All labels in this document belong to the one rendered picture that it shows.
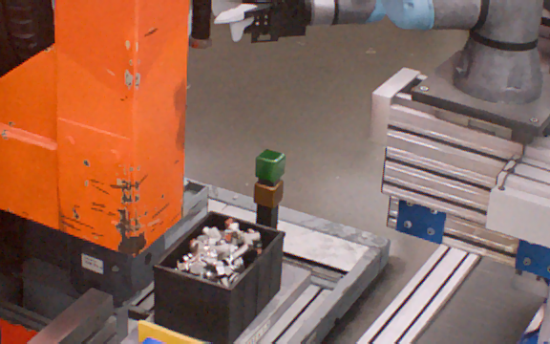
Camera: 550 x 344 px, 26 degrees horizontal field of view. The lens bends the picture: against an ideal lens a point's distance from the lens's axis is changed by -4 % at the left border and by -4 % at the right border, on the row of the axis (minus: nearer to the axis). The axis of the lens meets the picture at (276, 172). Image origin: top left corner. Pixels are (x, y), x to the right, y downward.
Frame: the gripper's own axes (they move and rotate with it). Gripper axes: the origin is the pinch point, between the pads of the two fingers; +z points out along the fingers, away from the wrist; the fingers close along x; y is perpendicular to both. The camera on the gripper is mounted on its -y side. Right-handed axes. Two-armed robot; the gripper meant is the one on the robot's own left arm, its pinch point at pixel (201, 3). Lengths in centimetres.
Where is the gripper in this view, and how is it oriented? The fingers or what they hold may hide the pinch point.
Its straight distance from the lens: 220.1
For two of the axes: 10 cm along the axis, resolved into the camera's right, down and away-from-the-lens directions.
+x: -3.1, -4.7, 8.3
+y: -0.6, 8.8, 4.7
